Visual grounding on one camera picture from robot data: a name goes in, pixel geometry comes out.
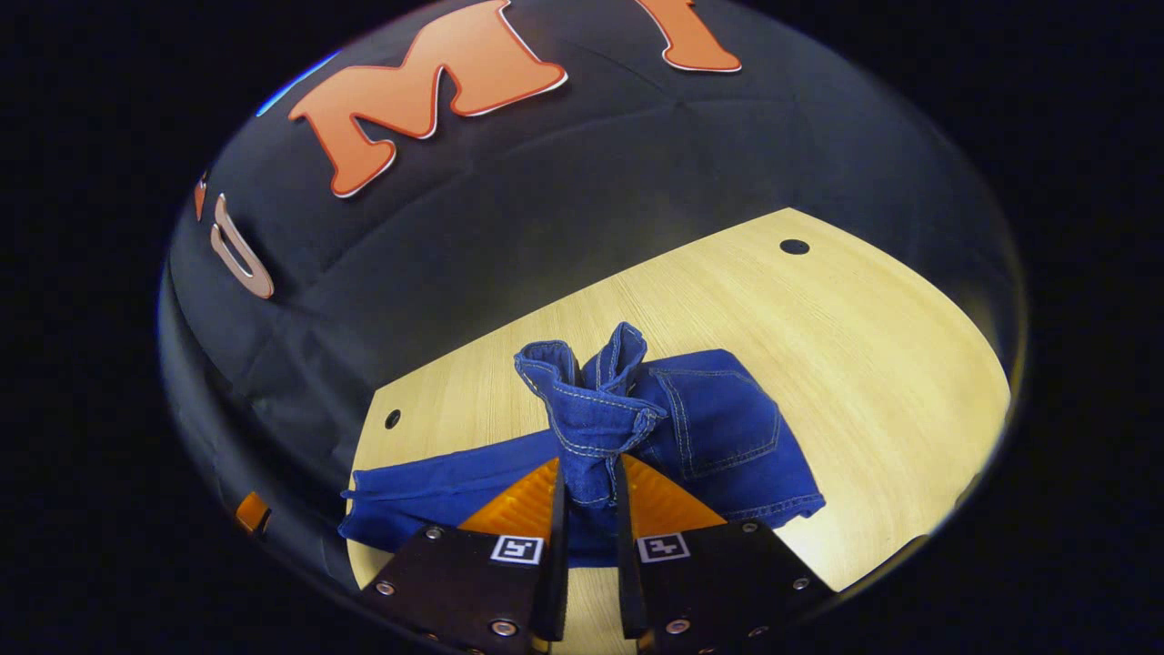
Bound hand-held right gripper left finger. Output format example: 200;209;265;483
359;458;570;655

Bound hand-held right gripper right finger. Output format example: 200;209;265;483
617;455;834;655

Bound blue jeans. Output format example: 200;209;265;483
338;321;827;569

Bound black backdrop cloth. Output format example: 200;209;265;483
159;0;1024;583

